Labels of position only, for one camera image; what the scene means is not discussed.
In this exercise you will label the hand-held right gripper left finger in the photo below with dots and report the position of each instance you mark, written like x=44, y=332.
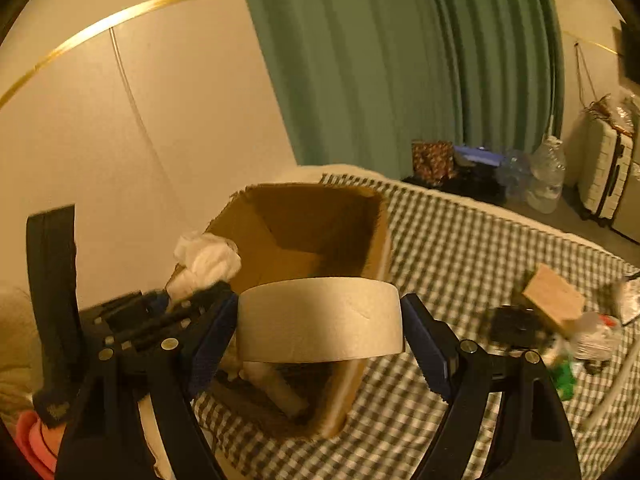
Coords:
x=212, y=345

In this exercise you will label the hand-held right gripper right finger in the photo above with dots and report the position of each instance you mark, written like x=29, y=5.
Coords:
x=430, y=355

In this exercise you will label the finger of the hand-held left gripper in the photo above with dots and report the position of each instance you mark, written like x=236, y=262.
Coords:
x=185, y=310

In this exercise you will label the white tissue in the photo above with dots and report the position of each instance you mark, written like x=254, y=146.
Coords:
x=205, y=260

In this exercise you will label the beige tape roll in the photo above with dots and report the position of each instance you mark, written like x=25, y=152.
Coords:
x=320, y=320

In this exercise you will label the white tube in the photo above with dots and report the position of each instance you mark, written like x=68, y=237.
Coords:
x=277, y=390

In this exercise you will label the black device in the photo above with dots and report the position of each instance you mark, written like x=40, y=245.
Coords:
x=512, y=325

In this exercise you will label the green checked blanket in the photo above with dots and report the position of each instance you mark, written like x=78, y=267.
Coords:
x=450, y=260

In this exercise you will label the beige pillow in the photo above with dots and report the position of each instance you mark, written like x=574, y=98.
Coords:
x=17, y=350

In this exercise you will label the green packet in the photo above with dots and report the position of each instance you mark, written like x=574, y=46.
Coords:
x=564, y=372

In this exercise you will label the small cardboard box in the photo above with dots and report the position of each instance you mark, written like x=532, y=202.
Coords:
x=552, y=297

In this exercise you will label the small clear plastic bottle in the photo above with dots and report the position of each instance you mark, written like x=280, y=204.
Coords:
x=597, y=337
x=514, y=172

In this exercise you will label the black bag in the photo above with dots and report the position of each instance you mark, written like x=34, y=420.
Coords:
x=470, y=185

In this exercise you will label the patterned brown box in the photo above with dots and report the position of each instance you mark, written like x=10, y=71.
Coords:
x=432, y=160

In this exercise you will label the blue plastic tray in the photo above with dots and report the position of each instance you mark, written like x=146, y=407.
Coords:
x=477, y=156

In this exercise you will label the white paper item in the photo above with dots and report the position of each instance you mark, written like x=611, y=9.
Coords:
x=631, y=300

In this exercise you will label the large clear water bottle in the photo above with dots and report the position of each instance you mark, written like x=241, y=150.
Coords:
x=546, y=175

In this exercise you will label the white ribbed suitcase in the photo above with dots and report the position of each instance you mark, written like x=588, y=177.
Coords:
x=602, y=170

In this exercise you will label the wide green curtain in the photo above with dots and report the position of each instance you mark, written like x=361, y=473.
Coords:
x=350, y=60

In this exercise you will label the clear plastic bag clutter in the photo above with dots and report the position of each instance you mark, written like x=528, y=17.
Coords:
x=620, y=115

